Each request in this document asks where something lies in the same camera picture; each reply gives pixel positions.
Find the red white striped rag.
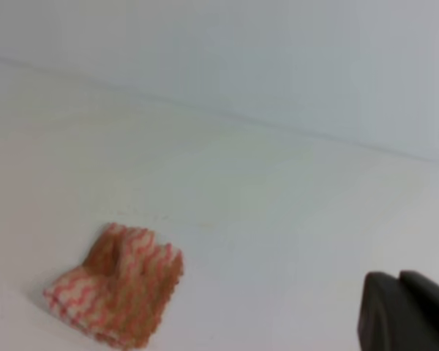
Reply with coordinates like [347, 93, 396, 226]
[43, 222, 184, 350]

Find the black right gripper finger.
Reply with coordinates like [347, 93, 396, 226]
[357, 271, 439, 351]

